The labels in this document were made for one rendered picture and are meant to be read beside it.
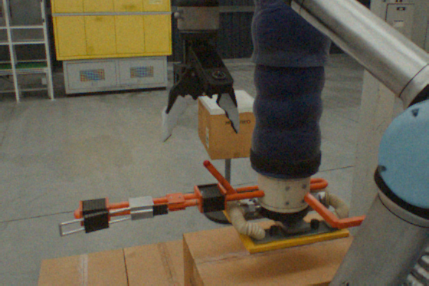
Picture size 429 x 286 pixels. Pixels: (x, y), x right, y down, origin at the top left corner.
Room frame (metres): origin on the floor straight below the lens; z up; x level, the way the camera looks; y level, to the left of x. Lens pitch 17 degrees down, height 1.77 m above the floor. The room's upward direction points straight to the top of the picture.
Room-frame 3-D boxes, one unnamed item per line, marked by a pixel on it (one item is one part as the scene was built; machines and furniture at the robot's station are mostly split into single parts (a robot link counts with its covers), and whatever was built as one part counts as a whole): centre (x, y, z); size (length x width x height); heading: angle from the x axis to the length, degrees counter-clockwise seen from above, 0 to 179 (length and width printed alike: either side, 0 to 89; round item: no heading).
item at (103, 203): (1.11, 0.35, 1.18); 0.08 x 0.07 x 0.05; 106
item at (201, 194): (1.20, 0.01, 1.18); 0.10 x 0.08 x 0.06; 16
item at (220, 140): (3.29, -0.12, 0.82); 0.60 x 0.40 x 0.40; 11
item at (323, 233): (1.17, -0.25, 1.08); 0.34 x 0.10 x 0.05; 106
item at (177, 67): (0.79, 0.03, 1.66); 0.09 x 0.08 x 0.12; 21
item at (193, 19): (0.78, 0.03, 1.74); 0.08 x 0.08 x 0.05
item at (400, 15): (2.46, -1.04, 1.62); 0.20 x 0.05 x 0.30; 106
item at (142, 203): (1.14, 0.22, 1.18); 0.07 x 0.07 x 0.04; 16
